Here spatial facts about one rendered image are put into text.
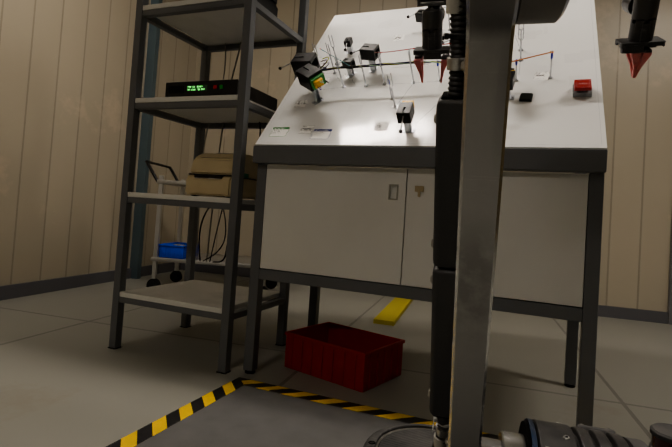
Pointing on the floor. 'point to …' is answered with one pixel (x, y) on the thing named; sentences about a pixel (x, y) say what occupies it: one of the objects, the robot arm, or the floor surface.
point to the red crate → (344, 355)
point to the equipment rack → (222, 28)
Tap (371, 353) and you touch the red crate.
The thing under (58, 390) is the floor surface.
